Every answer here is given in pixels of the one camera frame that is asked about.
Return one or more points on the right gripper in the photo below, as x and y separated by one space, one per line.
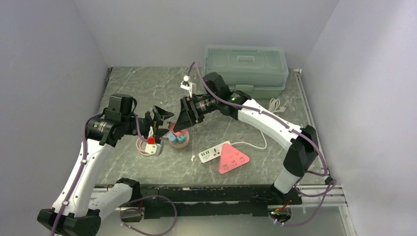
189 115

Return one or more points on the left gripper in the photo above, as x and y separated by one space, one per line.
160 115

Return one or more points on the pink plug adapter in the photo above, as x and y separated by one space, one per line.
171 127

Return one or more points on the teal charger cube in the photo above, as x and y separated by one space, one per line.
183 139

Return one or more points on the blue charger cube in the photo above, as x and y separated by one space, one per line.
172 138

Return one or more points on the round pink socket hub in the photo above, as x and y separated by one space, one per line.
178 145

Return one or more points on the white power strip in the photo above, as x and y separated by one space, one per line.
212 152

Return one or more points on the pink triangular socket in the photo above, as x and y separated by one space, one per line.
231 158

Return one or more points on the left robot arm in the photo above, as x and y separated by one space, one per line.
74 213

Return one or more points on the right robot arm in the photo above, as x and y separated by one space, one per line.
299 142

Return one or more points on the green plastic storage box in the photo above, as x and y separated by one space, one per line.
261 72

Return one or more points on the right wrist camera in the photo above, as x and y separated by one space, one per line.
187 85

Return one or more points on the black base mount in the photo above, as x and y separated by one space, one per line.
257 200

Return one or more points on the aluminium rail frame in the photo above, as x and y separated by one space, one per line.
75 214

